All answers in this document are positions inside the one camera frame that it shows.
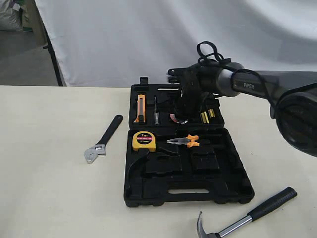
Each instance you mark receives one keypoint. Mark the orange handled pliers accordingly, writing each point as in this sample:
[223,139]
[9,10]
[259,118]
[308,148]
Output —
[189,141]

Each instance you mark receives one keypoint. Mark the adjustable wrench black handle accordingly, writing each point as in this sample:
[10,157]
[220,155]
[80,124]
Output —
[99,149]

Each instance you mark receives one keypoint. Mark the white sack in background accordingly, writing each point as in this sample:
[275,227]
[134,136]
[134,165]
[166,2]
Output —
[10,18]

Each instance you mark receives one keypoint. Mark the white backdrop cloth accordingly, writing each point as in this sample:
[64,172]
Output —
[111,43]

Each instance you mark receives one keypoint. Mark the black electrical tape roll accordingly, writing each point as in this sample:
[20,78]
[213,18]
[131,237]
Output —
[177,120]

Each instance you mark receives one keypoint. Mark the claw hammer black grip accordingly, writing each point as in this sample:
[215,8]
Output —
[261,210]

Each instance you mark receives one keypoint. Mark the wrist camera with black bracket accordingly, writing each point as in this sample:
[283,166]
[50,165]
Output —
[182,76]

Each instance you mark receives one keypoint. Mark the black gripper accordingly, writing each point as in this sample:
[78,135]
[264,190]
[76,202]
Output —
[187,102]

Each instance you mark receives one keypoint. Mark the clear test pen screwdriver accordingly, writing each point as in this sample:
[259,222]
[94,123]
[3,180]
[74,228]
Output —
[156,112]

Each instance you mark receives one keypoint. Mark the black plastic tool case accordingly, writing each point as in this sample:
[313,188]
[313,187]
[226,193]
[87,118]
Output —
[174,173]

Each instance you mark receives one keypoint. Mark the black backdrop stand pole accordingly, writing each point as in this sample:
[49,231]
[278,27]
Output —
[42,37]

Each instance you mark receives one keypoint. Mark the yellow tape measure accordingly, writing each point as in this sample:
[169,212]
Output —
[144,139]

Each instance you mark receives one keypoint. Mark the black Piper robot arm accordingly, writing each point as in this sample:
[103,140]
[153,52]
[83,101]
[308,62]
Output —
[292,96]

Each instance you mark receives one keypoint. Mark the long yellow black screwdriver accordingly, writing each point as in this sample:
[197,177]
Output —
[204,117]

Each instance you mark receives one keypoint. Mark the short yellow black screwdriver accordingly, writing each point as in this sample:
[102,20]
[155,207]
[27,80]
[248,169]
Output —
[211,113]

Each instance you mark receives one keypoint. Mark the orange utility knife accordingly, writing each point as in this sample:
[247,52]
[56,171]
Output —
[141,109]

